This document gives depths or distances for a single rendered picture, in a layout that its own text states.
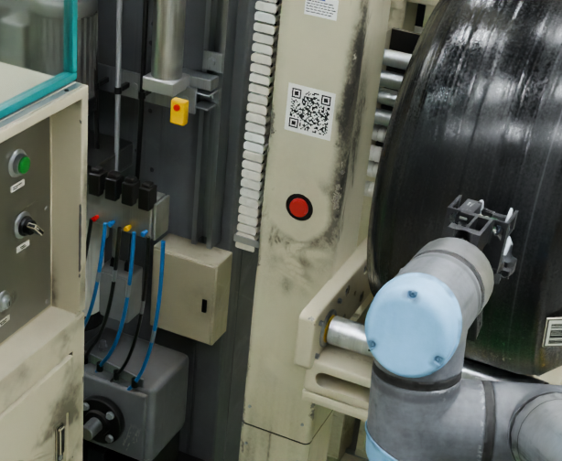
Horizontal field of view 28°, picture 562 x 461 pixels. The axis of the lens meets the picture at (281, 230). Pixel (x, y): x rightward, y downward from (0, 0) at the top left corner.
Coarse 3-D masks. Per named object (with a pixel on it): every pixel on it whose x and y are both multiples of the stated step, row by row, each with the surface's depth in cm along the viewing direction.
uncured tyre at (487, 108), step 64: (448, 0) 154; (512, 0) 149; (448, 64) 145; (512, 64) 143; (448, 128) 143; (512, 128) 141; (384, 192) 149; (448, 192) 144; (512, 192) 141; (384, 256) 152; (512, 320) 148
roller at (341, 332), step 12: (336, 324) 175; (348, 324) 175; (360, 324) 175; (324, 336) 176; (336, 336) 175; (348, 336) 174; (360, 336) 174; (348, 348) 175; (360, 348) 174; (468, 360) 169; (468, 372) 168; (480, 372) 168; (492, 372) 167; (504, 372) 167
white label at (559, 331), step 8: (552, 320) 146; (560, 320) 146; (552, 328) 148; (560, 328) 148; (544, 336) 149; (552, 336) 149; (560, 336) 149; (544, 344) 150; (552, 344) 150; (560, 344) 150
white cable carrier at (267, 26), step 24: (264, 0) 169; (264, 24) 168; (264, 48) 170; (264, 72) 172; (264, 96) 173; (264, 120) 175; (264, 144) 180; (264, 168) 184; (240, 192) 182; (240, 216) 184
